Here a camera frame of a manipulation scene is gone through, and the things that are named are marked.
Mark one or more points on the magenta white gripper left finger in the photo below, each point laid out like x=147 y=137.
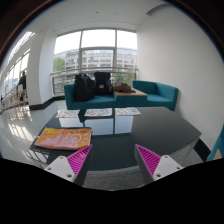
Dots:
x=73 y=167

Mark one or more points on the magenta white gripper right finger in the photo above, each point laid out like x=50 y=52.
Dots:
x=153 y=166

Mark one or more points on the orange pink folded towel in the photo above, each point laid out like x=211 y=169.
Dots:
x=64 y=138

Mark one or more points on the left white printed towel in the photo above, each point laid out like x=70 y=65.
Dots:
x=67 y=114

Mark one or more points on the white printed towel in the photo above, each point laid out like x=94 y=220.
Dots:
x=98 y=112
x=127 y=111
x=67 y=114

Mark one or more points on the middle white printed towel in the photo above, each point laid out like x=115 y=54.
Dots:
x=98 y=112

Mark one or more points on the right white printed towel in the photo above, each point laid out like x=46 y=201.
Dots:
x=127 y=111

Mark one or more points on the teal sofa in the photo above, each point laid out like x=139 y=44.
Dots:
x=158 y=95

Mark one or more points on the teal chair at right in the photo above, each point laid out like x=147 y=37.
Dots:
x=218 y=149

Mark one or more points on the wooden side table top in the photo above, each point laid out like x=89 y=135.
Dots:
x=133 y=92

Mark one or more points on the black backpack left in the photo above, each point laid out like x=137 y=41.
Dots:
x=83 y=88

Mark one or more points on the brown bag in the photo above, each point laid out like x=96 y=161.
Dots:
x=122 y=87

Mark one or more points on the dark blue backpack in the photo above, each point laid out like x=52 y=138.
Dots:
x=102 y=83

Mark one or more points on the person in dark clothes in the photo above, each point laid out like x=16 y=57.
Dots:
x=22 y=82

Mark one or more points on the metal window railing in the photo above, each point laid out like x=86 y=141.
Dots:
x=118 y=74

